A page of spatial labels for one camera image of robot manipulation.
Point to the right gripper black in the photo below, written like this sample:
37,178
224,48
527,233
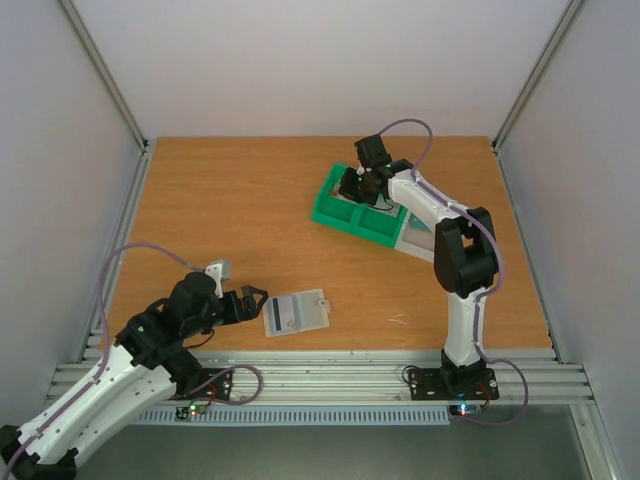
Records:
351,188

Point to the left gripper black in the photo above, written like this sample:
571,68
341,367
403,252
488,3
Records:
251,310

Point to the beige leather card holder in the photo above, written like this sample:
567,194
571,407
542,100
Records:
314,309

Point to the teal credit card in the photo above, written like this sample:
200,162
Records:
415,223

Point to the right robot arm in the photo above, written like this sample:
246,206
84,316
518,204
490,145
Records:
465,257

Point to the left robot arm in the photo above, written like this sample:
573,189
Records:
148,363

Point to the green two-compartment bin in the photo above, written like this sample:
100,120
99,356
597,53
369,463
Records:
380,224

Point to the white translucent bin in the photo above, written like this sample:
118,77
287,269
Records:
416,243

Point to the left small circuit board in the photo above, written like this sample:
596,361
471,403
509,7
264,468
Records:
187,413

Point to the small circuit board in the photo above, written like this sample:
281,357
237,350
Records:
187,413
466,410

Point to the right small circuit board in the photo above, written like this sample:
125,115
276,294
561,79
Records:
466,410

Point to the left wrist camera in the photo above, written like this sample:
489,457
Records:
219,271

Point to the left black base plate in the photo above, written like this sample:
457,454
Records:
211,382

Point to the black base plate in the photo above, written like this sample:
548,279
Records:
430,384
211,382

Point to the slotted grey cable duct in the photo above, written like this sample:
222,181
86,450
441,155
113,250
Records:
278,416

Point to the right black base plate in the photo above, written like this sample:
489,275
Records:
430,384

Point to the aluminium front rail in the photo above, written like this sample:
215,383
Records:
349,377

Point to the right aluminium frame post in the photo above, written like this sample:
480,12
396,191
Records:
552,45

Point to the aluminium frame post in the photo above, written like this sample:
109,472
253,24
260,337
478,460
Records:
89,45
552,45

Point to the left aluminium frame post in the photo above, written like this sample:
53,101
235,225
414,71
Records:
89,45

